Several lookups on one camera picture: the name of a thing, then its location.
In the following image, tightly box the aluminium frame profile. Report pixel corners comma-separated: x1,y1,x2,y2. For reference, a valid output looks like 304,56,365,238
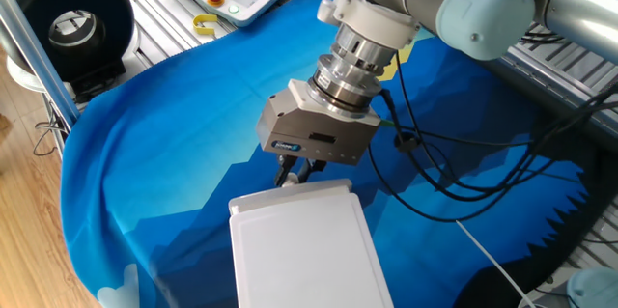
0,0,81,129

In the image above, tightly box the thin white cable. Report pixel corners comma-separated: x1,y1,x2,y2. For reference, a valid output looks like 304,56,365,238
455,219,538,308

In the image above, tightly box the black cable bundle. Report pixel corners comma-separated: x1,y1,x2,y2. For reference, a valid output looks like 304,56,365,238
366,49,618,225

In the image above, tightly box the black round drum device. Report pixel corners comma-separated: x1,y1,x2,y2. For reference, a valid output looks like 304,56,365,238
4,0,137,104

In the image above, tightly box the yellow plastic clip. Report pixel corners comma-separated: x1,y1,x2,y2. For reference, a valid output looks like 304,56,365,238
191,13,219,37

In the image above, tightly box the bolted aluminium rail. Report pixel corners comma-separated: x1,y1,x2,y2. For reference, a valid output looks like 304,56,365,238
482,22,618,143

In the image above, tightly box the black cable with green connector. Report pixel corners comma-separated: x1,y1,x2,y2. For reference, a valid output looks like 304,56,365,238
378,86,421,154

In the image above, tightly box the white plastic drawer cabinet housing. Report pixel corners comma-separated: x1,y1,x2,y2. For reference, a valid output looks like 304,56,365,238
227,177,395,308

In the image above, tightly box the grey Schunk gripper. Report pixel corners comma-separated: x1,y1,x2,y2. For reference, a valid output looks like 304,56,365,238
255,79,382,188

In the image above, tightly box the blue mountain sun print cloth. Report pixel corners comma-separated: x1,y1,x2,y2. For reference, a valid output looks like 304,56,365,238
60,0,618,308

